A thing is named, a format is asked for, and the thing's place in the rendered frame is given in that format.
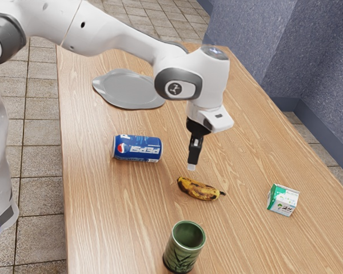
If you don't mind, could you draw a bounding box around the spotted yellow banana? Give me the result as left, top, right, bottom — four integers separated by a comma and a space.
176, 176, 227, 202

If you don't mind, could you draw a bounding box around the grey round plate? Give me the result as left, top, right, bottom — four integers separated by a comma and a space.
91, 68, 166, 111

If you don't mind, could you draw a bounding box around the blue soda can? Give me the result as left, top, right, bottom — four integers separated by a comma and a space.
111, 134, 163, 164

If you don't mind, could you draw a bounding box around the white green milk carton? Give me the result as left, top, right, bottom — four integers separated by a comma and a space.
266, 183, 301, 218

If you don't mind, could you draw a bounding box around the green ceramic cup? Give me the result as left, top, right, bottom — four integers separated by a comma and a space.
162, 220, 207, 273

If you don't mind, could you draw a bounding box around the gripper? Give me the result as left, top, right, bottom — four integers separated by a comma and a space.
186, 117, 212, 172

